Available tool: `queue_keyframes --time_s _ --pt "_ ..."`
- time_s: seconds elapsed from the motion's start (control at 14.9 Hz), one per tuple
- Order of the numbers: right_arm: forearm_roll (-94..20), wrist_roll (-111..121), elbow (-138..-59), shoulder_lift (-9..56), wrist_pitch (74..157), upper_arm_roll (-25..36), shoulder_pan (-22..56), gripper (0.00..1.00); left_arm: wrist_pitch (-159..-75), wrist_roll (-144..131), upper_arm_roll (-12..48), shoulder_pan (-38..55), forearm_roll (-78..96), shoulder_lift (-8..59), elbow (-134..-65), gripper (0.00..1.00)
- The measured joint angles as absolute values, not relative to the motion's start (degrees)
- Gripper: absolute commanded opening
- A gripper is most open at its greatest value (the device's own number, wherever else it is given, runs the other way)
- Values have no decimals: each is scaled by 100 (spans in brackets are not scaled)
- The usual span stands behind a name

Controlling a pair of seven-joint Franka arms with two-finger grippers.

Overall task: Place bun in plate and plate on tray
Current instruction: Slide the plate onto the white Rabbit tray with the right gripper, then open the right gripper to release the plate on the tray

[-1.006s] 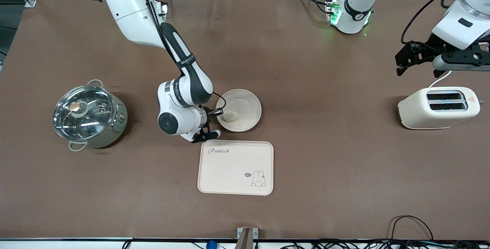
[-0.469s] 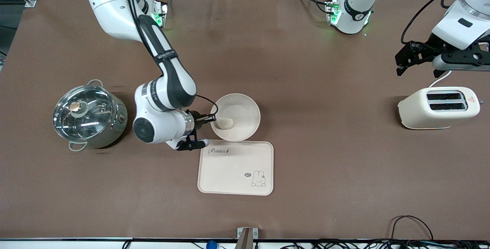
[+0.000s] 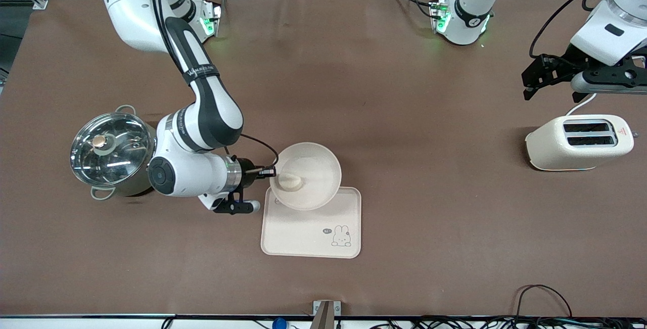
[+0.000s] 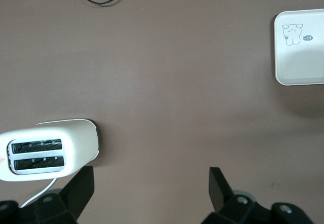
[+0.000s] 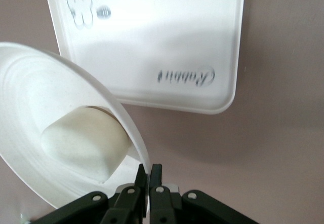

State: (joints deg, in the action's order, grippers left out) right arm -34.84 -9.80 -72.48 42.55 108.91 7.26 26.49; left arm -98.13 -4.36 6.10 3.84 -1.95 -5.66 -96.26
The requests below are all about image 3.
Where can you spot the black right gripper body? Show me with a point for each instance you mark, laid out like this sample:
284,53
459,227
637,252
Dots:
247,173

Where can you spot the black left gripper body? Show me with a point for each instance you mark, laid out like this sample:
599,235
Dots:
562,67

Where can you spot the white steamed bun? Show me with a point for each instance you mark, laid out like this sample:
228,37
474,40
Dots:
291,182

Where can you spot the round cream plate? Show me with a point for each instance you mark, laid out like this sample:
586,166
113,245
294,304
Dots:
318,172

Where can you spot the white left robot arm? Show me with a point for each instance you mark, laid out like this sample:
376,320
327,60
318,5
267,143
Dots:
467,18

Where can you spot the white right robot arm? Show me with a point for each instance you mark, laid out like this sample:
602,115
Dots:
192,172

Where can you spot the green-lit arm base box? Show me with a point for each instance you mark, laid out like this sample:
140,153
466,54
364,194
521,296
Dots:
440,15
212,18

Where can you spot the cream rabbit print tray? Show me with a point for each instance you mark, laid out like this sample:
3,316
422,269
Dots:
308,233

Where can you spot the cream two-slot toaster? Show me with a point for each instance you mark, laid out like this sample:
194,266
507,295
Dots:
561,152

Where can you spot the steel cooking pot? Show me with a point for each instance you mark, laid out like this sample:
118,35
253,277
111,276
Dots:
129,185

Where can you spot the glass pot lid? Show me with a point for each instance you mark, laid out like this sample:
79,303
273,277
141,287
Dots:
111,149

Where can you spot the blue round cap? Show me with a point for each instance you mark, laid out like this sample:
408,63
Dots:
279,324

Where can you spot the brown table cloth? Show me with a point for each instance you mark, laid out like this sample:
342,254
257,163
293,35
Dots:
455,258

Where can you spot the grey metal bracket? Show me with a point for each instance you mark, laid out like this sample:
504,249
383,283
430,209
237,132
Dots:
326,314

